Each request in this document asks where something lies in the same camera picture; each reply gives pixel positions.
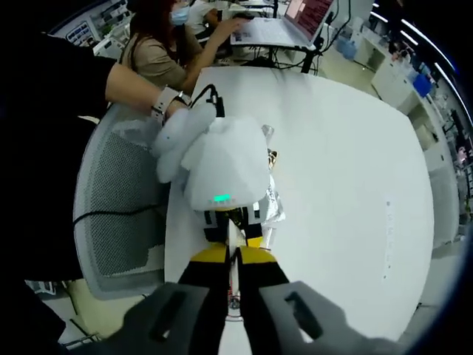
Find black cable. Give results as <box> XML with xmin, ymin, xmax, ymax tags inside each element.
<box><xmin>190</xmin><ymin>84</ymin><xmax>226</xmax><ymax>119</ymax></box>

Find pale wrist watch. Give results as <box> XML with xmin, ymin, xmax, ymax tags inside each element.
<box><xmin>150</xmin><ymin>87</ymin><xmax>193</xmax><ymax>121</ymax></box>

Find blue storage box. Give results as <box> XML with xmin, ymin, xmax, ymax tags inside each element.
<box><xmin>412</xmin><ymin>72</ymin><xmax>432</xmax><ymax>98</ymax></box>

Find grey mesh office chair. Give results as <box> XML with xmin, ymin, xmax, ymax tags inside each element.
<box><xmin>73</xmin><ymin>105</ymin><xmax>173</xmax><ymax>300</ymax></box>

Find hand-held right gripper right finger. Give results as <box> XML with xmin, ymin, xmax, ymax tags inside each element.
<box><xmin>236</xmin><ymin>246</ymin><xmax>392</xmax><ymax>355</ymax></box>

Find white counter row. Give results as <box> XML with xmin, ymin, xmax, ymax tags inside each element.
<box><xmin>360</xmin><ymin>33</ymin><xmax>463</xmax><ymax>156</ymax></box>

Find open laptop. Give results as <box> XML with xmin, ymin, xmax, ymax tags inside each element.
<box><xmin>229</xmin><ymin>0</ymin><xmax>336</xmax><ymax>48</ymax></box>

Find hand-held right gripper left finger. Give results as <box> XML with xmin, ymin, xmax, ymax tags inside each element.
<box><xmin>106</xmin><ymin>246</ymin><xmax>231</xmax><ymax>355</ymax></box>

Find person's left hand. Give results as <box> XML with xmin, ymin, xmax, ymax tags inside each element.
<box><xmin>152</xmin><ymin>104</ymin><xmax>217</xmax><ymax>184</ymax></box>

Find silver navy skincare sachet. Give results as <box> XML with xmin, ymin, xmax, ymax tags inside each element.
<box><xmin>262</xmin><ymin>173</ymin><xmax>288</xmax><ymax>247</ymax></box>

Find black standing desk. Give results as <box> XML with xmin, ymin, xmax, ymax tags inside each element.
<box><xmin>214</xmin><ymin>40</ymin><xmax>326</xmax><ymax>75</ymax></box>

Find blue water jug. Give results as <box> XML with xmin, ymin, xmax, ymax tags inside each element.
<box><xmin>336</xmin><ymin>36</ymin><xmax>358</xmax><ymax>60</ymax></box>

